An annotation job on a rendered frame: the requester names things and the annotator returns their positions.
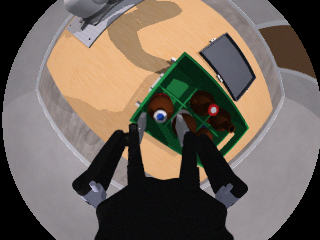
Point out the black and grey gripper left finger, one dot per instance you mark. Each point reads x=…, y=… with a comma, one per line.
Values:
x=94, y=182

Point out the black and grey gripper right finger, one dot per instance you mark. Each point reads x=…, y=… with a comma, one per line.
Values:
x=228, y=187

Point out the green bottle crate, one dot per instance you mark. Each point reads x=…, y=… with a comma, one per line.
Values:
x=183, y=81

